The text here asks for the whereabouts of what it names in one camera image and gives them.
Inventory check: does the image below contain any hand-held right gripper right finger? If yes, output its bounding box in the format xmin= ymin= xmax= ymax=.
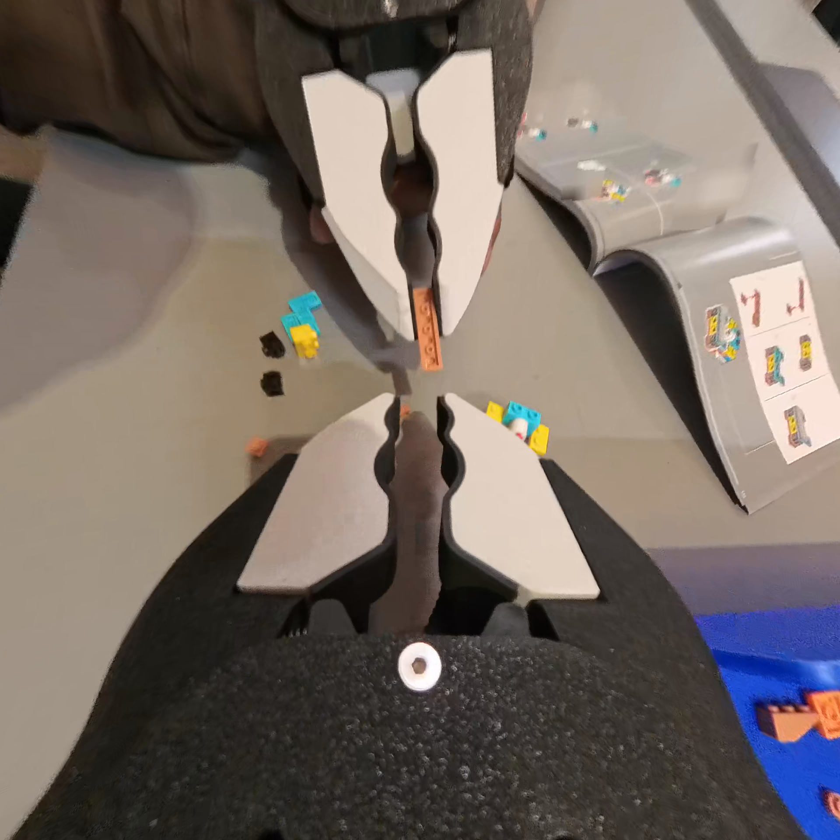
xmin=436 ymin=392 xmax=601 ymax=603

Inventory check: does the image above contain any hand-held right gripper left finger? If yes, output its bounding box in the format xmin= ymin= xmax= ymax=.
xmin=236 ymin=392 xmax=403 ymax=597

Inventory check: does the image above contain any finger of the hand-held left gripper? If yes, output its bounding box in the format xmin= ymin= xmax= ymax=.
xmin=415 ymin=47 xmax=505 ymax=337
xmin=301 ymin=69 xmax=421 ymax=342

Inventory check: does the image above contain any multicoloured toy brick assembly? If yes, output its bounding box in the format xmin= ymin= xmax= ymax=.
xmin=486 ymin=400 xmax=551 ymax=457

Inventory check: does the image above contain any long orange toy plate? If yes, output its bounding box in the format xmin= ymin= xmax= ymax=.
xmin=412 ymin=287 xmax=446 ymax=373

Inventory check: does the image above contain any blue plastic bin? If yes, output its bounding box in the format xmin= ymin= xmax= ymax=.
xmin=692 ymin=610 xmax=840 ymax=840

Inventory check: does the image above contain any grey desk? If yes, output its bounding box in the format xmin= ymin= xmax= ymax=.
xmin=0 ymin=0 xmax=840 ymax=821

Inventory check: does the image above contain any grey instruction booklet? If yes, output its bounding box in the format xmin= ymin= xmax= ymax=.
xmin=512 ymin=108 xmax=840 ymax=515

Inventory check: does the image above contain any small orange brick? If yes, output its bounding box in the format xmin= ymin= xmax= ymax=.
xmin=807 ymin=689 xmax=840 ymax=740

